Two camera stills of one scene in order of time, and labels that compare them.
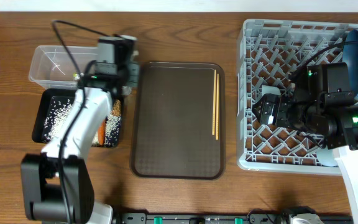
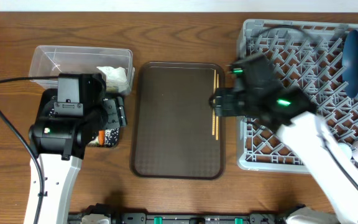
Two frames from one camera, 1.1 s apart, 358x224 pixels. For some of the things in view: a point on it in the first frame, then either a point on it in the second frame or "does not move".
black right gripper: x=281 y=103 to x=226 y=105
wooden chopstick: x=217 y=106 does not move
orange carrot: x=102 y=133 does not move
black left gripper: x=135 y=83 to x=117 y=114
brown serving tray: x=173 y=127 does not move
